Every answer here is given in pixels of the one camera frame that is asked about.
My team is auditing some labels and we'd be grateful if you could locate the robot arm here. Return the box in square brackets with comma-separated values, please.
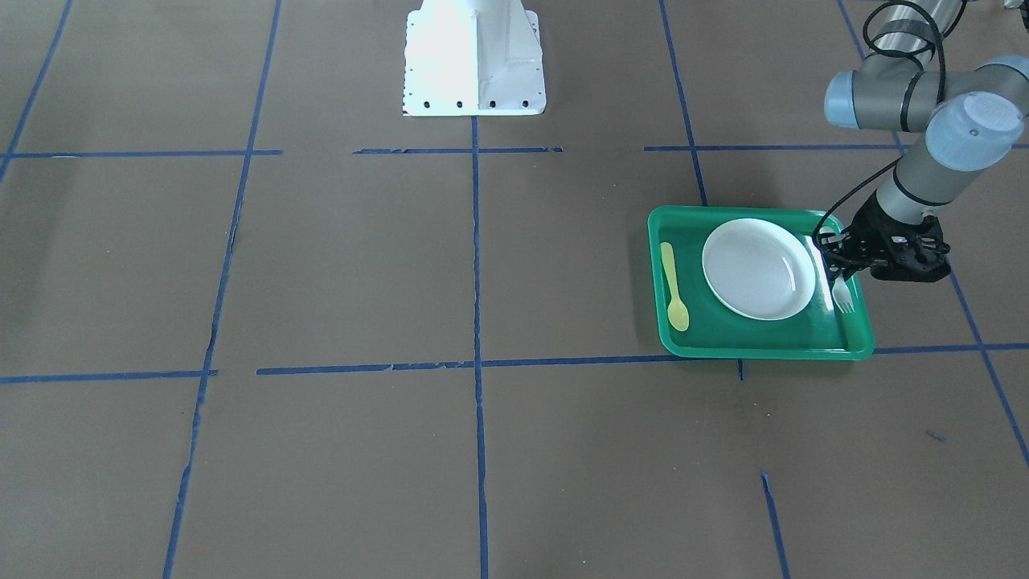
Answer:
[813, 1, 1028, 282]

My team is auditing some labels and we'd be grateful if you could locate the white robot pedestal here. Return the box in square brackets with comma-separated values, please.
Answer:
[402, 1, 547, 117]

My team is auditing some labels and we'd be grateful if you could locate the green plastic tray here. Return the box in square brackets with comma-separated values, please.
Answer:
[647, 205, 875, 360]

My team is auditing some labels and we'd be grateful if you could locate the yellow plastic spoon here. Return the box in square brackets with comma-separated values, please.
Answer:
[659, 242, 691, 332]

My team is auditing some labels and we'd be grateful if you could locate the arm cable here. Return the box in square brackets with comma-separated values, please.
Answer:
[812, 0, 970, 252]

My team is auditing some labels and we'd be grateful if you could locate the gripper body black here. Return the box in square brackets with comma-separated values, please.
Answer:
[849, 193, 904, 260]

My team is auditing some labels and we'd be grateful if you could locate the white round plate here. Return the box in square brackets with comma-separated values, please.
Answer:
[701, 219, 817, 322]

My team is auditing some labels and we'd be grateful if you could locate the pale green plastic fork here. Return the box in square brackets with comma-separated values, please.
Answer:
[830, 274, 856, 313]

